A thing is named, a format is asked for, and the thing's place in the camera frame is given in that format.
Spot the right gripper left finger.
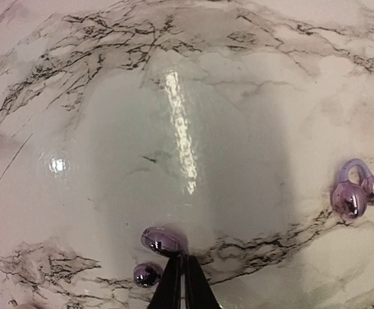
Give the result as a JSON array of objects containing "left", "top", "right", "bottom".
[{"left": 148, "top": 256, "right": 183, "bottom": 309}]

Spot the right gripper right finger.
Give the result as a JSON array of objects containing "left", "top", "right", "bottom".
[{"left": 184, "top": 255, "right": 221, "bottom": 309}]

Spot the purple clip earbud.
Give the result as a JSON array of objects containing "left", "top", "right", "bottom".
[
  {"left": 330, "top": 158, "right": 374, "bottom": 220},
  {"left": 133, "top": 227, "right": 189, "bottom": 288}
]

